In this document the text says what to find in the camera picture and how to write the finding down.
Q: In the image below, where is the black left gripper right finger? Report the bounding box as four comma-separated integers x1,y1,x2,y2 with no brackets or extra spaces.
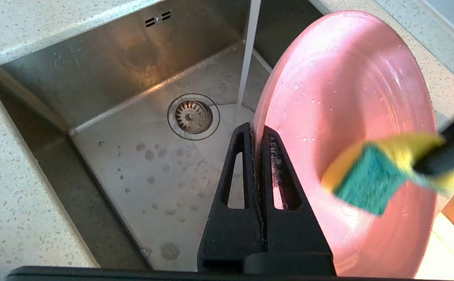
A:
250,126,337,276

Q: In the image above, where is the round metal drain strainer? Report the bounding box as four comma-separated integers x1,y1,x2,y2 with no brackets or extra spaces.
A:
167,93,220,141

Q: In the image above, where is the running tap water stream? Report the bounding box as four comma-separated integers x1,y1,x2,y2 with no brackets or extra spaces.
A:
236,0,262,110

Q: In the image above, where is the stainless steel sink basin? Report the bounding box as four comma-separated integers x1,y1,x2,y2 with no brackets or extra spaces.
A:
0,0,325,272

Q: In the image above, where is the pink plastic plate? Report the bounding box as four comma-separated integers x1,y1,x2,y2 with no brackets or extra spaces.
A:
252,10,438,278

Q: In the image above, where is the yellow fish-shaped sponge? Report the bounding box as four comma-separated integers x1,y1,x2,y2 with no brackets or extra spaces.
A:
321,133,454,217

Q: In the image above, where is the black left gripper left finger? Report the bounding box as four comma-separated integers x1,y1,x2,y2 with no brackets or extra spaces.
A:
197,122,267,273

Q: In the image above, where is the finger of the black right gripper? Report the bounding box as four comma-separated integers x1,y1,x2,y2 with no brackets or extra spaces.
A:
412,102,454,177

